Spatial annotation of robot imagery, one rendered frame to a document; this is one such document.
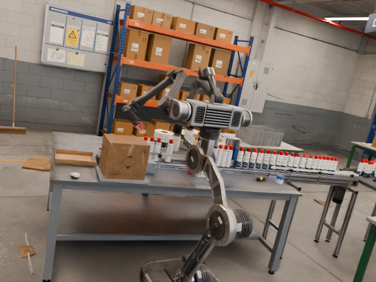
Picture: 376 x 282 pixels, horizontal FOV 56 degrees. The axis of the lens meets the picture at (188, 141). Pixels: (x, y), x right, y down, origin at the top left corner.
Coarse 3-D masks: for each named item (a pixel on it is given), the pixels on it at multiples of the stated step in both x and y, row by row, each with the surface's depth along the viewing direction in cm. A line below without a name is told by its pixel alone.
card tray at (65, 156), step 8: (56, 152) 292; (64, 152) 294; (72, 152) 296; (80, 152) 298; (88, 152) 300; (56, 160) 268; (64, 160) 270; (72, 160) 272; (80, 160) 286; (88, 160) 290
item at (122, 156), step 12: (108, 144) 251; (120, 144) 250; (132, 144) 254; (144, 144) 259; (108, 156) 249; (120, 156) 253; (132, 156) 256; (144, 156) 260; (108, 168) 252; (120, 168) 255; (132, 168) 259; (144, 168) 263
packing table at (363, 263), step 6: (372, 222) 300; (372, 228) 303; (372, 234) 303; (366, 240) 307; (372, 240) 303; (366, 246) 307; (372, 246) 305; (366, 252) 306; (360, 258) 311; (366, 258) 307; (360, 264) 311; (366, 264) 309; (360, 270) 310; (354, 276) 315; (360, 276) 310
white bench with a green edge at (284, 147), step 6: (222, 144) 467; (240, 144) 490; (246, 144) 498; (282, 144) 554; (288, 144) 564; (246, 150) 492; (252, 150) 497; (258, 150) 502; (264, 150) 507; (270, 150) 506; (276, 150) 512; (282, 150) 517; (288, 150) 523; (294, 150) 529; (300, 150) 538; (294, 156) 542
